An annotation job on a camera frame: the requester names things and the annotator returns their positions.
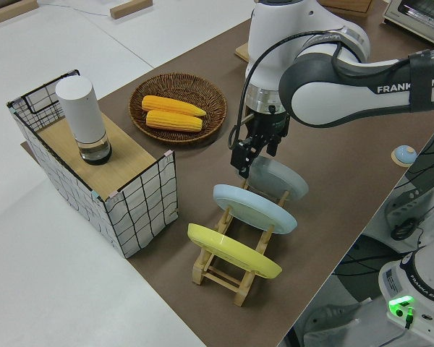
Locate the brown wicker basket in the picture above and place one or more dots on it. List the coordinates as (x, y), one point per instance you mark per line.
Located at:
(181, 86)

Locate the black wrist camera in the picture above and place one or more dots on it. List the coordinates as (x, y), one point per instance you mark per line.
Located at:
(243, 159)

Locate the yellow corn cob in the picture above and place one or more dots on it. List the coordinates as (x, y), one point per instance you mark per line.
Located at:
(173, 121)
(170, 105)

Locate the white toaster oven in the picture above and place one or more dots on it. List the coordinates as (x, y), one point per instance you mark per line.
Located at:
(419, 18)

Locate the gray plate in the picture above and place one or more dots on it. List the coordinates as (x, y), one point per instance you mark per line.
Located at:
(280, 179)

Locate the wooden drawer cabinet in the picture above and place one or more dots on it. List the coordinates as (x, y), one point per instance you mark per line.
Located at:
(347, 4)

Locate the low wooden plate rack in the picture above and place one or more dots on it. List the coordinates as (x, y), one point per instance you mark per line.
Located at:
(220, 280)

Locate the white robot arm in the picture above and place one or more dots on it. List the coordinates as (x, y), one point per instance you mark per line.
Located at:
(329, 94)

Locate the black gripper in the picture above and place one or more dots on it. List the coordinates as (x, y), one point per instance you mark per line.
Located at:
(269, 124)

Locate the blue service bell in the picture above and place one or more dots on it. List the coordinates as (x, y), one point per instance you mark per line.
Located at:
(403, 154)

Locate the wooden block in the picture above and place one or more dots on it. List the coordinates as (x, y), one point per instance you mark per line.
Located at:
(130, 8)
(11, 11)

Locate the white cylinder bottle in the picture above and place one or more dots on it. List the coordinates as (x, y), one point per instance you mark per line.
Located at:
(83, 112)

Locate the yellow plate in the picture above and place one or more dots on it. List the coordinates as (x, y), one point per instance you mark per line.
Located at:
(231, 249)

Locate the light blue plate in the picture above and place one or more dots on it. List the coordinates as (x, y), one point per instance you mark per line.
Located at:
(253, 209)

